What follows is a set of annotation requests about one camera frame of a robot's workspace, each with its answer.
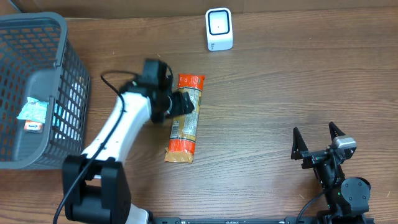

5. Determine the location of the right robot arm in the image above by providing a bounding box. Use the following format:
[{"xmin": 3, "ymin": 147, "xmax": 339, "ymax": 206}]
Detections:
[{"xmin": 291, "ymin": 122, "xmax": 374, "ymax": 223}]

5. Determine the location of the long orange snack package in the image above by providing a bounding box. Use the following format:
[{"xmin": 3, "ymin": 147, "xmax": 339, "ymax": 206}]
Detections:
[{"xmin": 164, "ymin": 73, "xmax": 205, "ymax": 164}]

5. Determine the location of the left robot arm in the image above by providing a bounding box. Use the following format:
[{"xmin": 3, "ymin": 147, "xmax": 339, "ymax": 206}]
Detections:
[{"xmin": 53, "ymin": 59, "xmax": 194, "ymax": 224}]

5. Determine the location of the teal snack packet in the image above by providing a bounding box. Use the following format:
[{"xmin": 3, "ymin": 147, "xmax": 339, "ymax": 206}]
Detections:
[{"xmin": 16, "ymin": 97, "xmax": 49, "ymax": 124}]

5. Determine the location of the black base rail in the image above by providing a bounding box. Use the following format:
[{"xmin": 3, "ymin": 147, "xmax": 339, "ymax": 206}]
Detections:
[{"xmin": 148, "ymin": 217, "xmax": 375, "ymax": 224}]

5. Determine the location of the white tube with gold cap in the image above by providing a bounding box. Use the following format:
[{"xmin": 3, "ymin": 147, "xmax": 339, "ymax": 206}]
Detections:
[{"xmin": 52, "ymin": 82, "xmax": 85, "ymax": 141}]

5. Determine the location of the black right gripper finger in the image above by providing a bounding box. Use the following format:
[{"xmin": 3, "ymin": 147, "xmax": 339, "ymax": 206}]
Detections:
[
  {"xmin": 291, "ymin": 127, "xmax": 308, "ymax": 159},
  {"xmin": 328, "ymin": 122, "xmax": 345, "ymax": 140}
]

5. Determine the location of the small orange packet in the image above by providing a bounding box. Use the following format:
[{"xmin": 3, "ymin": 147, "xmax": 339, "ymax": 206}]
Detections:
[{"xmin": 24, "ymin": 120, "xmax": 43, "ymax": 133}]

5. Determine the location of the grey plastic shopping basket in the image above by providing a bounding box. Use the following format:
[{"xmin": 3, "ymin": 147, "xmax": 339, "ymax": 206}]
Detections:
[{"xmin": 1, "ymin": 12, "xmax": 91, "ymax": 170}]

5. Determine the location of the white barcode scanner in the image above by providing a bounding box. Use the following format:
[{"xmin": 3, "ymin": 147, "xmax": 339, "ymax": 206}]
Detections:
[{"xmin": 205, "ymin": 7, "xmax": 233, "ymax": 52}]

